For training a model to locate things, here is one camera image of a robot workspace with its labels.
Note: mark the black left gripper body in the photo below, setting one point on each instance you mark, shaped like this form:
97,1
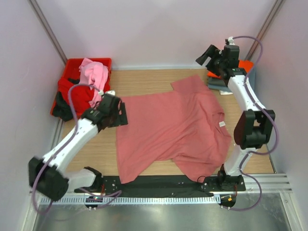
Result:
114,115

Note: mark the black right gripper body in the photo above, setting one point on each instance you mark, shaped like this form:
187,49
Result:
215,65

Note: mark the dusty rose t-shirt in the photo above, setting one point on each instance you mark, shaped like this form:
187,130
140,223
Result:
181,125

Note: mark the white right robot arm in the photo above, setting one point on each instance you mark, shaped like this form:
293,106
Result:
254,126

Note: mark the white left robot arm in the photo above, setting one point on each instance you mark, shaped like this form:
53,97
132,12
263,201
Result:
48,174

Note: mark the folded grey t-shirt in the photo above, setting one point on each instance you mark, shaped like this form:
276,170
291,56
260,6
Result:
216,84

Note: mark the folded blue-grey t-shirt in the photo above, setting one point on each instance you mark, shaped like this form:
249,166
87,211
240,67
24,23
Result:
252,79

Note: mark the folded orange t-shirt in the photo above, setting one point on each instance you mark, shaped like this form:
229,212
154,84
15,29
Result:
245,64

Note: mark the folded white t-shirt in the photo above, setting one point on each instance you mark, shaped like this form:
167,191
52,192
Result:
225,92

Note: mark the red t-shirt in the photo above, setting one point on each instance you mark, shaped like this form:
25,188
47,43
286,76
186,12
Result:
81,96

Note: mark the light pink t-shirt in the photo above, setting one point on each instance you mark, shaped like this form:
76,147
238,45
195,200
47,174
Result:
94,73

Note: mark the black t-shirt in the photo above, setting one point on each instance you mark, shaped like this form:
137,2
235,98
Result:
62,109

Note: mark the red plastic bin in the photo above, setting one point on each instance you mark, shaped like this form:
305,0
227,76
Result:
72,73

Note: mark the white shirt label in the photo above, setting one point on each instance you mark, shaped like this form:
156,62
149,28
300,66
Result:
222,123

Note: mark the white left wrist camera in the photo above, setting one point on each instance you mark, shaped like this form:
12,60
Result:
111,92

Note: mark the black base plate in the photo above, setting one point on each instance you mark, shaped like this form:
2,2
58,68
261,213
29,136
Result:
177,186

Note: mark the slotted white cable duct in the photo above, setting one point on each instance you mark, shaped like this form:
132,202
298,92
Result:
87,200

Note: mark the aluminium frame rail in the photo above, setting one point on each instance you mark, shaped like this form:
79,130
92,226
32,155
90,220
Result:
46,26

